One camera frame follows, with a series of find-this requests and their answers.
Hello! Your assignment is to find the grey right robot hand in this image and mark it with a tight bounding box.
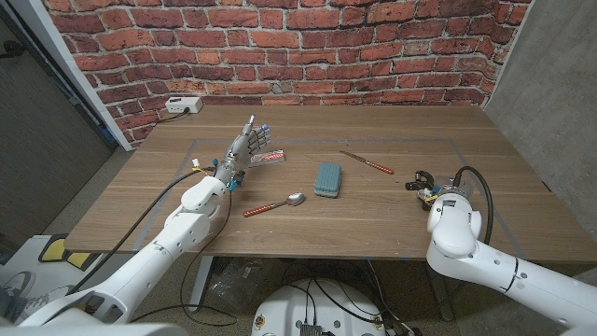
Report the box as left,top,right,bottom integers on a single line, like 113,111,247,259
431,175,473,197

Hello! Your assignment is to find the white table leg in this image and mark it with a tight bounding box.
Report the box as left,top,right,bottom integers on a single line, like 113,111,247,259
188,255,215,312

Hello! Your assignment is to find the black power strip cord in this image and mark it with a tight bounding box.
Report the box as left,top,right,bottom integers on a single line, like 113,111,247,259
158,107,190,123

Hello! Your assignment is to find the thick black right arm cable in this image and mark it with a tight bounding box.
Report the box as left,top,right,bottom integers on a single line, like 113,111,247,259
454,165,494,246

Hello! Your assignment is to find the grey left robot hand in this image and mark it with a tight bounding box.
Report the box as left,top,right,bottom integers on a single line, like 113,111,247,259
213,114,272,186

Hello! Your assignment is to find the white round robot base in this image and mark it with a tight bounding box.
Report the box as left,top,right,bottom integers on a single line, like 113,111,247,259
251,278,387,336

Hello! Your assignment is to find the teal sponge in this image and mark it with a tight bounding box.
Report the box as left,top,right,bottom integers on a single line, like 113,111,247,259
312,161,342,199

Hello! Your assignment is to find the red brick printed backdrop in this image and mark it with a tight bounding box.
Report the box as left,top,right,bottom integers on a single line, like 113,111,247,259
41,0,535,148

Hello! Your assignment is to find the black wall hook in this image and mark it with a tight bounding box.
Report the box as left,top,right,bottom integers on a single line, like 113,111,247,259
0,40,27,60

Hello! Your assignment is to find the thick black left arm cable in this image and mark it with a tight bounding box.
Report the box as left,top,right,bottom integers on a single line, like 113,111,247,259
69,168,218,293

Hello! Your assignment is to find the person's leg in jeans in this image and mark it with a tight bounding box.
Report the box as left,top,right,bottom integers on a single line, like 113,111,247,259
0,287,25,324

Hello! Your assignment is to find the white power strip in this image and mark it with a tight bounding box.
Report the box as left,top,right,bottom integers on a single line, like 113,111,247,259
164,96,204,114

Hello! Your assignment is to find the spoon with red handle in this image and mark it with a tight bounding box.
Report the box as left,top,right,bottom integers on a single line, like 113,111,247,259
242,191,307,218

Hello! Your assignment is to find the black grip strengthener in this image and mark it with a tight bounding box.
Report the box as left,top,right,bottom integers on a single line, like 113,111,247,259
404,170,437,211

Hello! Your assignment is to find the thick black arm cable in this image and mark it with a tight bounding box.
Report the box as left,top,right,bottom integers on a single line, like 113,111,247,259
69,168,218,293
454,165,494,246

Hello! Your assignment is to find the white door frame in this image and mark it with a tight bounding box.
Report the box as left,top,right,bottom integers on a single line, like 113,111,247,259
7,0,134,153

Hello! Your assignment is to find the clear plastic bag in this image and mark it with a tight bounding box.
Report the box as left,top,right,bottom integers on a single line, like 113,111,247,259
204,256,281,315

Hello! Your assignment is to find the grey white sneaker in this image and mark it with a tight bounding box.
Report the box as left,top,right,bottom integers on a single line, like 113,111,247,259
0,271,36,300

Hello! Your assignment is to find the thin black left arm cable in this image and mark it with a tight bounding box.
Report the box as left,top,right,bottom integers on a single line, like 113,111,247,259
128,186,239,328

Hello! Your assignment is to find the grey table leg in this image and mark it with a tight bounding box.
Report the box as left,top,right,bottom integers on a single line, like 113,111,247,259
423,268,454,322

